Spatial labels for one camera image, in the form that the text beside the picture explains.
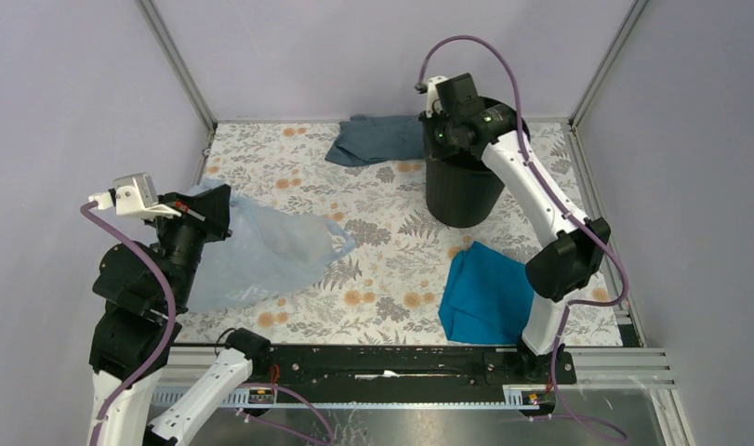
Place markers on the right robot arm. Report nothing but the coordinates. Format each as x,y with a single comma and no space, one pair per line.
573,245

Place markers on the black plastic trash bin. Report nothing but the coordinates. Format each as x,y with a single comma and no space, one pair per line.
461,190

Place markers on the floral patterned table mat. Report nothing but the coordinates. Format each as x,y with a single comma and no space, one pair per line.
389,289

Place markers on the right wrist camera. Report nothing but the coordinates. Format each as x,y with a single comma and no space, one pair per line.
429,88

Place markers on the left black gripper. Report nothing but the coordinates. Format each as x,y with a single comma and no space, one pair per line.
209,209

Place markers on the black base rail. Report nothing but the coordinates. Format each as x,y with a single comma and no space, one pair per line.
406,375

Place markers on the light blue plastic trash bag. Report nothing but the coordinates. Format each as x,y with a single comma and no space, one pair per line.
269,253

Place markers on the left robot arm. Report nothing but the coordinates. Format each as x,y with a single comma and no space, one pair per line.
145,288

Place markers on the bright blue folded cloth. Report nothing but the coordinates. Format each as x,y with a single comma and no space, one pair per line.
487,298

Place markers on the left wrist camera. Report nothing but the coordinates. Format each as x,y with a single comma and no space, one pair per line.
133,196

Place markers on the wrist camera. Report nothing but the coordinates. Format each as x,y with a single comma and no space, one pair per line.
429,88
133,196

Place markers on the grey-blue crumpled cloth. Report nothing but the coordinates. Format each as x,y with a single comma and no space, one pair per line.
365,140

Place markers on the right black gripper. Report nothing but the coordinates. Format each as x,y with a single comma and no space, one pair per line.
445,116

